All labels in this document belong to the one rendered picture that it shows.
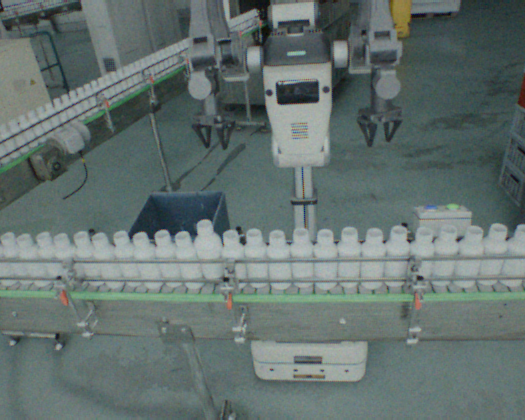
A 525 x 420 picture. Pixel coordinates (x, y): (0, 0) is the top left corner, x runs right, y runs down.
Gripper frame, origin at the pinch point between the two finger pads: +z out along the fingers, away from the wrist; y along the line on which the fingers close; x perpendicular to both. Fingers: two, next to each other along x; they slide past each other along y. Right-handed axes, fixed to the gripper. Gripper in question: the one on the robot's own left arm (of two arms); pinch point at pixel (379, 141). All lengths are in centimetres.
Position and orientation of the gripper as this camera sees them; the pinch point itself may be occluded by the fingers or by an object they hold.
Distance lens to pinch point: 120.0
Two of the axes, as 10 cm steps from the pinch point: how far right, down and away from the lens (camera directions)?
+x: -4.0, -4.3, 8.1
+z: 0.9, 8.6, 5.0
